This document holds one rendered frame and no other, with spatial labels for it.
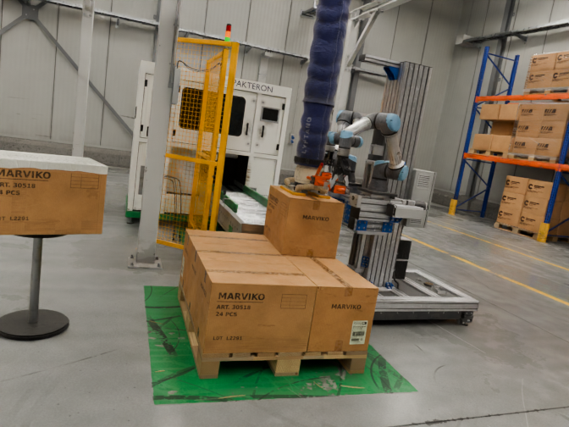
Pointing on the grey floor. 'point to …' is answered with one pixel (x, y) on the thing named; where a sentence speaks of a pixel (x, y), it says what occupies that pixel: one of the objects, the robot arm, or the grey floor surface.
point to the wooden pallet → (209, 368)
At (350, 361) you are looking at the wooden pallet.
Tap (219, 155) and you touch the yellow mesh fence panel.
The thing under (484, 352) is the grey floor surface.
